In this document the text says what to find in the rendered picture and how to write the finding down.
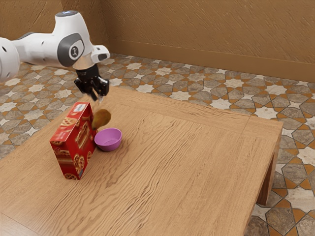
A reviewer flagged brown pear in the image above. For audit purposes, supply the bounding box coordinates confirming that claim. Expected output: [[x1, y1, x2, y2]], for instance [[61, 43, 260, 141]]
[[92, 109, 112, 130]]

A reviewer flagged purple bowl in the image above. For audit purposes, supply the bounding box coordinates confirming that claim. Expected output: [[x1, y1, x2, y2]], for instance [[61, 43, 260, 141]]
[[94, 127, 123, 152]]

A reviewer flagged red biscuit box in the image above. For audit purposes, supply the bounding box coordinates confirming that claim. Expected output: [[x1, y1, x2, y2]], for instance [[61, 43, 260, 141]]
[[49, 102, 97, 180]]

